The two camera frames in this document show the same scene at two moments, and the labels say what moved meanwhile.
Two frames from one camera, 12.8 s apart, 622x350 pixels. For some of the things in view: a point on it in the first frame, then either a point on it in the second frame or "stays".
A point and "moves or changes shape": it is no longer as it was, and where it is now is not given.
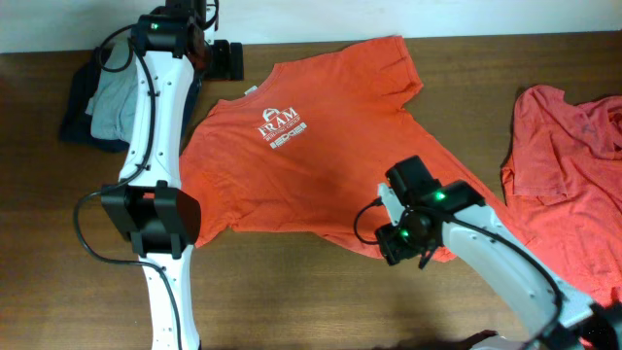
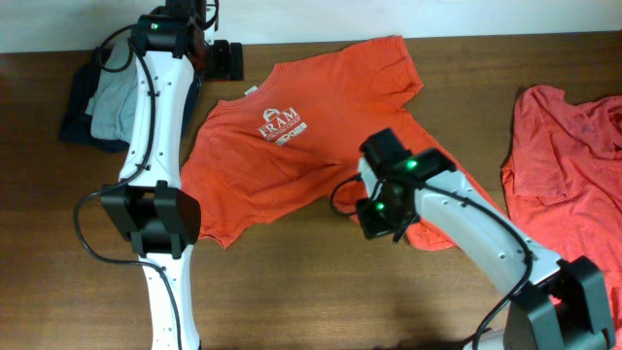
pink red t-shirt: (562, 177) stays
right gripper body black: (402, 241) -> (380, 216)
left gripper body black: (218, 65) stays
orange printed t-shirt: (305, 152) moves or changes shape
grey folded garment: (114, 106) stays
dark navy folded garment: (77, 122) stays
